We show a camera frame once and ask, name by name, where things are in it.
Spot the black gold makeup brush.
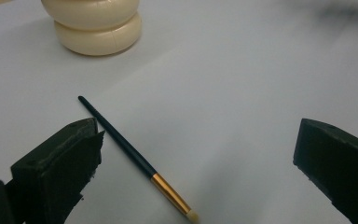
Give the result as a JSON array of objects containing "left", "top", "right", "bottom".
[{"left": 77, "top": 95, "right": 200, "bottom": 224}]

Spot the cream ribbed round holder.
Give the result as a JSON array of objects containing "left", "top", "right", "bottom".
[{"left": 40, "top": 0, "right": 144, "bottom": 57}]

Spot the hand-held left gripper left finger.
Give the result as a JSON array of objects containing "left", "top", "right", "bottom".
[{"left": 10, "top": 117, "right": 106, "bottom": 224}]

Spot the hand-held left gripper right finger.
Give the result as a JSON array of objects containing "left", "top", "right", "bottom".
[{"left": 293, "top": 118, "right": 358, "bottom": 224}]

